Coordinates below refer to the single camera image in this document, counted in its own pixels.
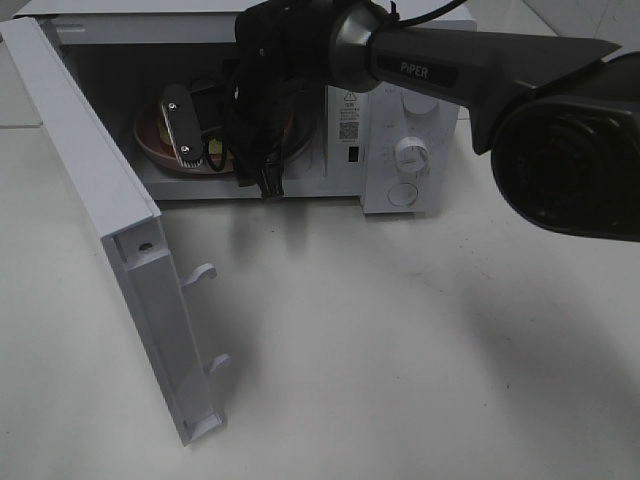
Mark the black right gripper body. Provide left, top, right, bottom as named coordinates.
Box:
left=223, top=59, right=300, bottom=187

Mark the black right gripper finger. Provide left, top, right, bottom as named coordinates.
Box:
left=257, top=162, right=284, bottom=200

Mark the pink round plate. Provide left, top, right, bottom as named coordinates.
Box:
left=134, top=105, right=234, bottom=176

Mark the toasted bread sandwich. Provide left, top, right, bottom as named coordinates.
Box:
left=155, top=115, right=222, bottom=162

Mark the white microwave door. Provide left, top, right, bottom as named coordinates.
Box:
left=1, top=17, right=225, bottom=445

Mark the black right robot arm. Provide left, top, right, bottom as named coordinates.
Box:
left=222, top=1, right=639, bottom=242

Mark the white warning label sticker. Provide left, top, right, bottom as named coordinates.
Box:
left=336, top=90, right=361, bottom=144

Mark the white microwave oven body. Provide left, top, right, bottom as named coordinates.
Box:
left=21, top=1, right=459, bottom=214

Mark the lower white timer knob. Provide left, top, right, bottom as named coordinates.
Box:
left=393, top=137, right=429, bottom=174

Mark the upper white power knob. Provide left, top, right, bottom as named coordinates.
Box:
left=402, top=92, right=439, bottom=116

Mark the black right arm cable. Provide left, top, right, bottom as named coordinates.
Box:
left=204, top=0, right=471, bottom=174

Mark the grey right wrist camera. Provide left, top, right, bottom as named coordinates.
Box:
left=160, top=84, right=204, bottom=169

